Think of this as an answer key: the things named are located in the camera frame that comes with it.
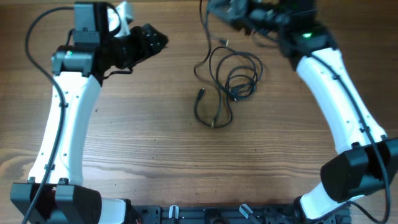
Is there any black right camera cable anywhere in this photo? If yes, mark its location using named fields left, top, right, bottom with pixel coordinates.
left=251, top=9, right=392, bottom=224

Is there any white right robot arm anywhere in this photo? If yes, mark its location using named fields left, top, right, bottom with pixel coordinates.
left=206, top=1, right=397, bottom=223

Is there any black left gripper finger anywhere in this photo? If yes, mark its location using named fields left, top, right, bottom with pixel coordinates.
left=130, top=46, right=162, bottom=67
left=146, top=24, right=169, bottom=50

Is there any thick black HDMI cable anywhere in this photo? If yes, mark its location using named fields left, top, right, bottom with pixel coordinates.
left=194, top=45, right=264, bottom=129

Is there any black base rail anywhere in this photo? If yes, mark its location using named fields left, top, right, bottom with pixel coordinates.
left=99, top=197, right=352, bottom=224

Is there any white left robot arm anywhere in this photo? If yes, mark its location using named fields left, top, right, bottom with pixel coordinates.
left=10, top=1, right=168, bottom=223

